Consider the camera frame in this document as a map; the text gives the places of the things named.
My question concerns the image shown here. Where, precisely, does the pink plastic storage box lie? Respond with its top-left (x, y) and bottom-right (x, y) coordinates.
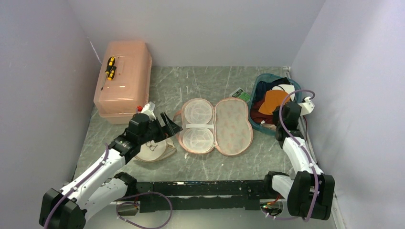
top-left (94, 41), bottom-right (152, 125)

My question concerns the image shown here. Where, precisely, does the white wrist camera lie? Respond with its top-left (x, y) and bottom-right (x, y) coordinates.
top-left (136, 102), bottom-right (156, 121)
top-left (299, 96), bottom-right (315, 116)

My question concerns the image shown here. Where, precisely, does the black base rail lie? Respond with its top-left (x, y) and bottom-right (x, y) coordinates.
top-left (119, 180), bottom-right (279, 213)

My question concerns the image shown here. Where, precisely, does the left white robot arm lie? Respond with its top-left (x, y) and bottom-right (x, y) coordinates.
top-left (39, 113), bottom-right (182, 229)

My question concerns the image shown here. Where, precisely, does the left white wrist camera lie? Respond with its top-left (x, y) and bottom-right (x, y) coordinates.
top-left (136, 102), bottom-right (156, 121)

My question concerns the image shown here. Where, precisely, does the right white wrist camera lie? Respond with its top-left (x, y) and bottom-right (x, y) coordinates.
top-left (299, 96), bottom-right (315, 116)

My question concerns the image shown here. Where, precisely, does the patterned beige oven mitt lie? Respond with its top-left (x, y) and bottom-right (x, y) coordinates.
top-left (173, 97), bottom-right (253, 156)

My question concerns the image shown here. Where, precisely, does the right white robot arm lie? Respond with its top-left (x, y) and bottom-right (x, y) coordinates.
top-left (263, 101), bottom-right (335, 220)

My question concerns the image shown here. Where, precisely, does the orange black bra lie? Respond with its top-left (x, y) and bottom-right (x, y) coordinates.
top-left (258, 90), bottom-right (291, 115)

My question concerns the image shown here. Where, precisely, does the teal plastic basket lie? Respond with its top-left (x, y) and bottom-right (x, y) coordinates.
top-left (247, 73), bottom-right (302, 136)

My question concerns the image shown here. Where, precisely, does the yellow black screwdriver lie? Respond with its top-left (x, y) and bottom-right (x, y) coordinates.
top-left (105, 56), bottom-right (116, 73)
top-left (101, 66), bottom-right (117, 90)

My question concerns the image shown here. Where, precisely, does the dark red bra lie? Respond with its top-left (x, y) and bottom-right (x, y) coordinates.
top-left (250, 102), bottom-right (274, 125)

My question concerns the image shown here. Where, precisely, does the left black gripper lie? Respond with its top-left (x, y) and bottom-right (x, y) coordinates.
top-left (139, 112), bottom-right (182, 145)

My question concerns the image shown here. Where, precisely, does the green white small box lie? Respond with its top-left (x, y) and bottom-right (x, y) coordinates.
top-left (230, 88), bottom-right (251, 102)

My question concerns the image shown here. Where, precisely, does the white mesh laundry bag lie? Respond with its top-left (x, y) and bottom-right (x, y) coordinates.
top-left (135, 138), bottom-right (177, 163)

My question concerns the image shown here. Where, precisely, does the navy blue cloth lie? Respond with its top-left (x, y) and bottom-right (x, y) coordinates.
top-left (253, 77), bottom-right (291, 103)

